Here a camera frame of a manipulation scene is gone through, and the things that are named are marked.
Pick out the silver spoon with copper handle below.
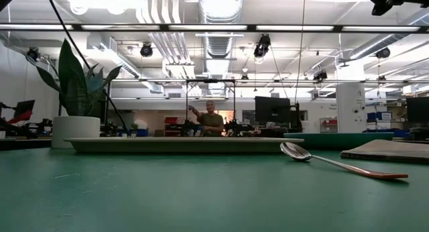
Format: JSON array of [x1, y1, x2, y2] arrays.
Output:
[[280, 141, 409, 180]]

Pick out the beige serving tray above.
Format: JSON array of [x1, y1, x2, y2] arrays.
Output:
[[63, 136, 305, 155]]

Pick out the teal plate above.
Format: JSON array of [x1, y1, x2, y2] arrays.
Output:
[[283, 131, 395, 151]]

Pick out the person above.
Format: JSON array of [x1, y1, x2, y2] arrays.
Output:
[[187, 100, 225, 137]]

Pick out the black monitor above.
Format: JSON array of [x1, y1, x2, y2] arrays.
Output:
[[254, 96, 291, 124], [406, 97, 429, 124]]

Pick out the long LED light bar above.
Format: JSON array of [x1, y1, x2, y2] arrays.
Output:
[[0, 23, 429, 34]]

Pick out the shelf with red boxes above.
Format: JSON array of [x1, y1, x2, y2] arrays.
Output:
[[320, 117, 339, 133]]

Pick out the white pillar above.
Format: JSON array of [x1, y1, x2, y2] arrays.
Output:
[[336, 82, 367, 134]]

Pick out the white round plant pot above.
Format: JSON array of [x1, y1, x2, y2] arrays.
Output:
[[51, 115, 101, 150]]

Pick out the green snake plant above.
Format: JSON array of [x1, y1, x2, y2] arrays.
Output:
[[36, 38, 122, 117]]

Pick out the blue storage bins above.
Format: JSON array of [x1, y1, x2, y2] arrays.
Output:
[[367, 111, 393, 122]]

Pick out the brown wooden board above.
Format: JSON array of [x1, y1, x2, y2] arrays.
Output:
[[340, 139, 429, 165]]

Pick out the black laptop screen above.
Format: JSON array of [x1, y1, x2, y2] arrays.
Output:
[[13, 99, 36, 119]]

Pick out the round silver air duct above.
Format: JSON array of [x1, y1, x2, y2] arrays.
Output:
[[197, 0, 245, 60]]

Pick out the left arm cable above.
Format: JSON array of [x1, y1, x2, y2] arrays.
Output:
[[44, 0, 130, 136]]

